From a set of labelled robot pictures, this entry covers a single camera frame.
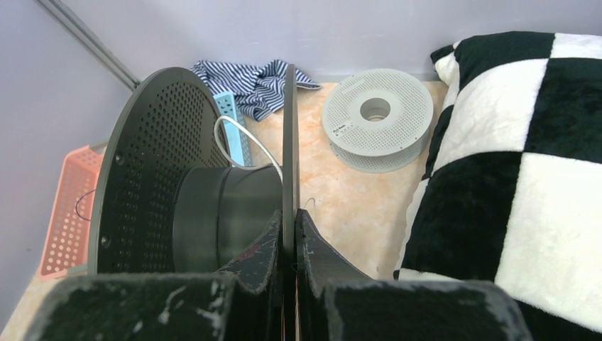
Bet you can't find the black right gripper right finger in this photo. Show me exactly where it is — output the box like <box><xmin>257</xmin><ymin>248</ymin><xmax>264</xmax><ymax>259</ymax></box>
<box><xmin>295</xmin><ymin>210</ymin><xmax>531</xmax><ymax>340</ymax></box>

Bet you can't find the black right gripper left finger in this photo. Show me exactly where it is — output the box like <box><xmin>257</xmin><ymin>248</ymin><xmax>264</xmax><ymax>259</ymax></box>
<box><xmin>25</xmin><ymin>211</ymin><xmax>282</xmax><ymax>340</ymax></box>

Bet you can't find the black cable spool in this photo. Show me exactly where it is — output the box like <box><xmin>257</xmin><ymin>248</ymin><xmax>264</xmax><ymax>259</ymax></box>
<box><xmin>87</xmin><ymin>63</ymin><xmax>302</xmax><ymax>283</ymax></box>

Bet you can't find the white cable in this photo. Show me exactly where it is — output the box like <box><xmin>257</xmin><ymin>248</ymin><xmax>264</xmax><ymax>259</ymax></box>
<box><xmin>214</xmin><ymin>115</ymin><xmax>316</xmax><ymax>210</ymax></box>

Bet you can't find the blue perforated plastic basket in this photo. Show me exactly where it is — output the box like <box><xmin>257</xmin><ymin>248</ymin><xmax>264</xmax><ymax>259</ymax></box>
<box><xmin>214</xmin><ymin>91</ymin><xmax>253</xmax><ymax>166</ymax></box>

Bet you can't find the pink perforated plastic basket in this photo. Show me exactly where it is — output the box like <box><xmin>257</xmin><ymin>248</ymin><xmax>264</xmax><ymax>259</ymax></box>
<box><xmin>39</xmin><ymin>146</ymin><xmax>103</xmax><ymax>280</ymax></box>

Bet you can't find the black white checkered pillow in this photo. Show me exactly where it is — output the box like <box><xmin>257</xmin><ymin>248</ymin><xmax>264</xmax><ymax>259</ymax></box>
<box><xmin>393</xmin><ymin>31</ymin><xmax>601</xmax><ymax>340</ymax></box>

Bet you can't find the blue white striped cloth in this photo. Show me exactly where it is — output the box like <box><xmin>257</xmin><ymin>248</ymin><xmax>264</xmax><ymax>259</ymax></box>
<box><xmin>190</xmin><ymin>59</ymin><xmax>322</xmax><ymax>123</ymax></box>

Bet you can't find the grey cable spool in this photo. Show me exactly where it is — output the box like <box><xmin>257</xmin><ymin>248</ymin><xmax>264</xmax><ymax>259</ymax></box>
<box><xmin>322</xmin><ymin>68</ymin><xmax>434</xmax><ymax>173</ymax></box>

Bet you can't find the black cable in pink basket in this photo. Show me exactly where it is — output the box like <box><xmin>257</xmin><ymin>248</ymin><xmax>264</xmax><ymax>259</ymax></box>
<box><xmin>75</xmin><ymin>189</ymin><xmax>97</xmax><ymax>222</ymax></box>

